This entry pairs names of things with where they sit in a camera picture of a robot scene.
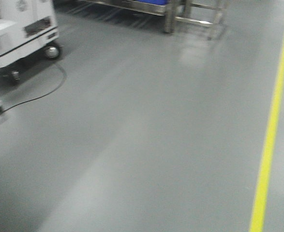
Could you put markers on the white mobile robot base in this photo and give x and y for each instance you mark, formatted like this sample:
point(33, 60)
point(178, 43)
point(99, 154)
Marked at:
point(26, 26)

